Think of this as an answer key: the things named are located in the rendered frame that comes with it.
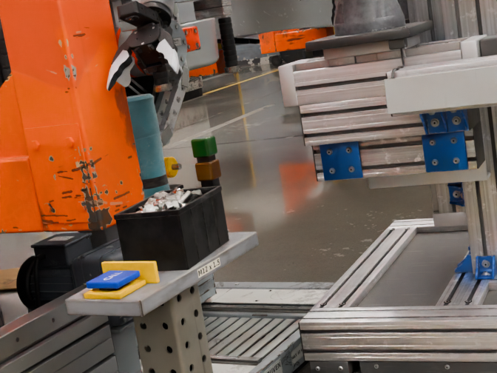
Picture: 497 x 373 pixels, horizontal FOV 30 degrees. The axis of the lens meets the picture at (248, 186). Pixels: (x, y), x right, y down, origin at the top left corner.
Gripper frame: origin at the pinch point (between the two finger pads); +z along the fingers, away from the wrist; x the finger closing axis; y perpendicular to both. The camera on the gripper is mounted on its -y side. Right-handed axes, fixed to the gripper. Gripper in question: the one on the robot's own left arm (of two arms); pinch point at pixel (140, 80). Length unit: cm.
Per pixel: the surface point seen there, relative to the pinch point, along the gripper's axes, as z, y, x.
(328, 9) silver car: -232, 208, 25
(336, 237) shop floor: -73, 177, 14
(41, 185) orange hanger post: 12.4, 9.9, 26.3
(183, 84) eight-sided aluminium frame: -56, 60, 23
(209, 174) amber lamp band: 7.6, 23.5, -5.0
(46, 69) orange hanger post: -2.0, -6.9, 17.2
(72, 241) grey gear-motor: 3, 43, 40
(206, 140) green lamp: 2.6, 18.6, -6.2
